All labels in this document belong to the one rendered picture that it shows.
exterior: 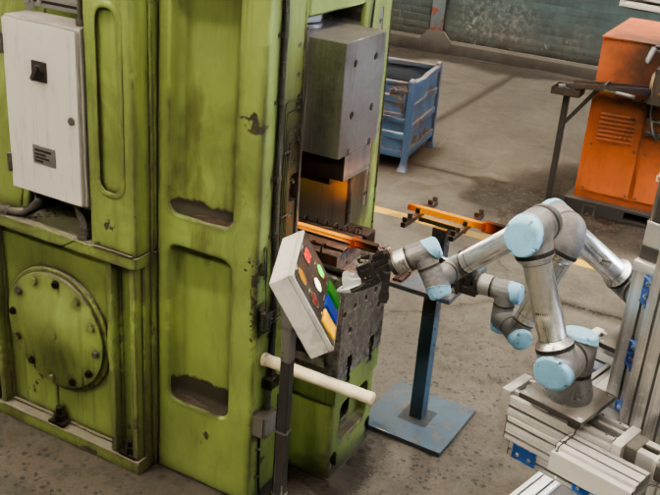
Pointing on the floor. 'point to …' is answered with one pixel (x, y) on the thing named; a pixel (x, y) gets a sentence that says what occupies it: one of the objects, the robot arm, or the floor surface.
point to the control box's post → (284, 410)
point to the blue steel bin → (410, 107)
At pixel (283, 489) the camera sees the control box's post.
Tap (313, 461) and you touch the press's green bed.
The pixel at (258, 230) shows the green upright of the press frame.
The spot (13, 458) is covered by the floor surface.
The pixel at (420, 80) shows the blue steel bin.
